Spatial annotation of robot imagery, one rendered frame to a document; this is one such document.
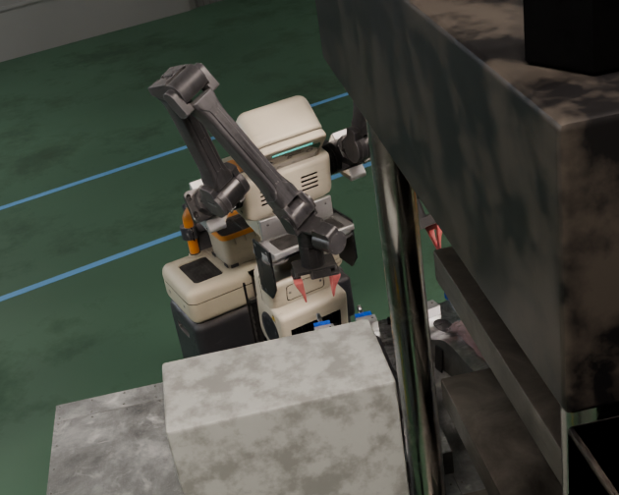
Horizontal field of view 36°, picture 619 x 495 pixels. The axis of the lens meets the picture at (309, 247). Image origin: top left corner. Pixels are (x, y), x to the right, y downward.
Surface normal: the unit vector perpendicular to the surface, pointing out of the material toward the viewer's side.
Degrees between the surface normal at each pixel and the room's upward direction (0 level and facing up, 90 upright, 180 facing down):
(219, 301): 90
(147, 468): 0
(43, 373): 0
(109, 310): 0
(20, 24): 90
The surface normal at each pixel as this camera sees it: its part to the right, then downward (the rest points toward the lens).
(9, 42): 0.48, 0.35
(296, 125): 0.22, -0.40
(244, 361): -0.14, -0.87
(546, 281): -0.97, 0.21
